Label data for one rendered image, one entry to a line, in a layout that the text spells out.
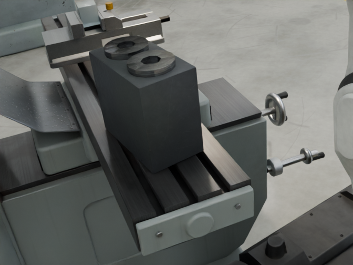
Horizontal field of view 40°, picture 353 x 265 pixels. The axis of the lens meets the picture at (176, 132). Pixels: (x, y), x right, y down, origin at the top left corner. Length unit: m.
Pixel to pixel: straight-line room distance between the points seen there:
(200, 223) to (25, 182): 0.61
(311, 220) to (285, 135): 1.40
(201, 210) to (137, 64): 0.28
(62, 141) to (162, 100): 0.50
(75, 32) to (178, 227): 0.75
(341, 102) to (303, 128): 1.81
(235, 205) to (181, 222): 0.10
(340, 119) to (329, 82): 2.27
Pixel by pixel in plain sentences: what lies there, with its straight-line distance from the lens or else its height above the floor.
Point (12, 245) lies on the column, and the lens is 1.42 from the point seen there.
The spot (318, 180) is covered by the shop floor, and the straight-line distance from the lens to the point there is 2.39.
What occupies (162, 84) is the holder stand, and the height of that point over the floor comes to 1.11.
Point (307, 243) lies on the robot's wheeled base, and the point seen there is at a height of 0.59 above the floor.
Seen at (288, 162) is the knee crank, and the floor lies 0.52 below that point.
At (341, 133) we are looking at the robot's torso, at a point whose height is 0.96.
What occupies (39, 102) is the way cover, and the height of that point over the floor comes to 0.88.
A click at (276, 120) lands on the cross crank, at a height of 0.60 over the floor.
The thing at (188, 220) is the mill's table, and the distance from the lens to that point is 0.86.
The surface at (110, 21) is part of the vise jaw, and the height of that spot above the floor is 1.03.
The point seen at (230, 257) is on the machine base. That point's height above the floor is 0.20.
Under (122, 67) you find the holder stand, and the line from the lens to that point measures 0.91.
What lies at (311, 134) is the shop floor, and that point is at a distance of 2.70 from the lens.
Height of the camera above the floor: 1.50
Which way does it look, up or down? 33 degrees down
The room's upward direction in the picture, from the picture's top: 7 degrees counter-clockwise
